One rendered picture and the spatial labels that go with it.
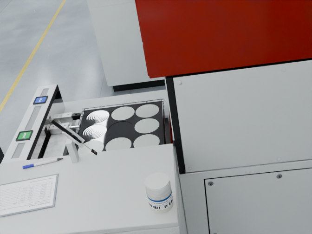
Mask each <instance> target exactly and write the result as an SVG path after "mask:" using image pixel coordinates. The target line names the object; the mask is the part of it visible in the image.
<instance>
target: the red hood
mask: <svg viewBox="0 0 312 234"><path fill-rule="evenodd" d="M135 4H136V11H137V16H138V22H139V27H140V33H141V38H142V42H143V51H144V56H145V62H146V67H147V73H148V76H149V78H159V77H166V76H174V75H181V74H188V73H196V72H206V71H213V70H221V69H228V68H236V67H243V66H251V65H261V64H268V63H276V62H283V61H290V60H298V59H308V58H312V0H135Z"/></svg>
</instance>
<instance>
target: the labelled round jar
mask: <svg viewBox="0 0 312 234"><path fill-rule="evenodd" d="M144 184H145V188H146V193H147V198H148V202H149V207H150V209H151V210H152V211H153V212H155V213H159V214H161V213H166V212H168V211H169V210H171V209H172V207H173V204H174V202H173V196H172V190H171V185H170V179H169V176H168V175H167V174H165V173H161V172H156V173H153V174H151V175H149V176H148V177H147V178H146V179H145V181H144Z"/></svg>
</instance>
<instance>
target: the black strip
mask: <svg viewBox="0 0 312 234"><path fill-rule="evenodd" d="M58 89H59V87H58V85H57V86H56V89H55V91H54V94H53V96H52V98H51V101H50V103H49V106H48V108H47V110H46V113H45V115H44V118H43V120H42V123H41V125H40V128H39V130H38V133H37V135H36V137H35V140H34V142H33V144H32V147H31V150H30V152H29V154H28V157H27V159H26V160H30V159H31V157H32V154H33V152H34V149H35V147H36V144H37V141H38V139H39V136H40V134H41V132H42V129H43V127H44V124H45V122H46V119H47V116H48V114H49V111H50V109H51V106H52V104H53V101H54V99H55V96H56V94H57V91H58Z"/></svg>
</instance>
